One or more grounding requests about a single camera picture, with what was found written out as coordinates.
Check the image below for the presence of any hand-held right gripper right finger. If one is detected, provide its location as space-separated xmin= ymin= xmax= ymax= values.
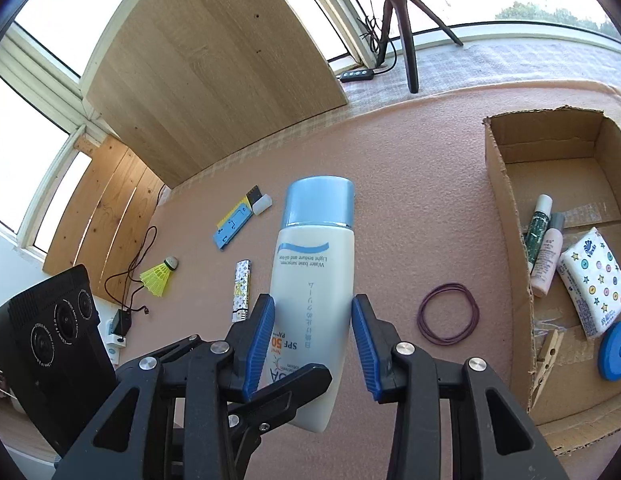
xmin=351 ymin=294 xmax=571 ymax=480

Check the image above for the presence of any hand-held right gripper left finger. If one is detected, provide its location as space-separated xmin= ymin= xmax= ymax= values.
xmin=53 ymin=292 xmax=276 ymax=480

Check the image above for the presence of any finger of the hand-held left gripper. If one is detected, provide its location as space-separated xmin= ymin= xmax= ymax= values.
xmin=150 ymin=334 xmax=211 ymax=361
xmin=224 ymin=366 xmax=334 ymax=480

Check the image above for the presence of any patterned white lighter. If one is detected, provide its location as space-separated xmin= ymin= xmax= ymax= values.
xmin=231 ymin=259 xmax=252 ymax=323

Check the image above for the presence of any brown rubber band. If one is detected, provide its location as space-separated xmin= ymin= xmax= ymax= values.
xmin=418 ymin=283 xmax=480 ymax=346

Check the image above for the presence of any white sunscreen bottle blue cap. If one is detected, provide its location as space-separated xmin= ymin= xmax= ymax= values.
xmin=258 ymin=176 xmax=356 ymax=433

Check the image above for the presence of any yellow blue card packet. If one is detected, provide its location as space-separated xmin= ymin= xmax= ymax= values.
xmin=213 ymin=202 xmax=252 ymax=251

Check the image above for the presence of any wooden clothespin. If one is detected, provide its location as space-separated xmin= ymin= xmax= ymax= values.
xmin=528 ymin=329 xmax=565 ymax=413

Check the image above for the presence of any small pink bottle grey cap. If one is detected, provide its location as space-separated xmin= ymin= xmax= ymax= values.
xmin=529 ymin=212 xmax=566 ymax=298

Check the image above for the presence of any green tube white cap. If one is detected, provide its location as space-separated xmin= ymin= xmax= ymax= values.
xmin=523 ymin=194 xmax=554 ymax=273

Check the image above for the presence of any patterned white tissue pack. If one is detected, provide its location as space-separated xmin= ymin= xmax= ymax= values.
xmin=557 ymin=226 xmax=621 ymax=340

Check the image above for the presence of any blue round lid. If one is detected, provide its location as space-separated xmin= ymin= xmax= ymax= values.
xmin=598 ymin=320 xmax=621 ymax=382

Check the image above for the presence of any cardboard box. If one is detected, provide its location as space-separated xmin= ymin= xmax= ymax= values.
xmin=483 ymin=106 xmax=621 ymax=456

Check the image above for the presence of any white power strip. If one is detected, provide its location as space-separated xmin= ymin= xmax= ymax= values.
xmin=104 ymin=317 xmax=128 ymax=366

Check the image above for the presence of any yellow shuttlecock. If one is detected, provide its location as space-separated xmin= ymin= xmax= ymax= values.
xmin=139 ymin=256 xmax=179 ymax=298

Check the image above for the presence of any wooden slat panel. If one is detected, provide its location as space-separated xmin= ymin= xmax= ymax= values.
xmin=43 ymin=135 xmax=168 ymax=306

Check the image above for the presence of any large wooden board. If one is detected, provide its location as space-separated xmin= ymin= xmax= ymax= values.
xmin=85 ymin=0 xmax=349 ymax=188

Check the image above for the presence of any black tripod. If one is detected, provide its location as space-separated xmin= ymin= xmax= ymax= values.
xmin=378 ymin=0 xmax=464 ymax=95

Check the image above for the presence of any thin black charging cable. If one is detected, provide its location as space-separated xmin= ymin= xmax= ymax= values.
xmin=104 ymin=225 xmax=158 ymax=316

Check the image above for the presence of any black inline cable controller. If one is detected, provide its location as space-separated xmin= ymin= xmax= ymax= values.
xmin=339 ymin=67 xmax=377 ymax=83

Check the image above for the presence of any black ring light cable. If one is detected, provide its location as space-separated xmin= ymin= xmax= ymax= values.
xmin=358 ymin=0 xmax=397 ymax=73

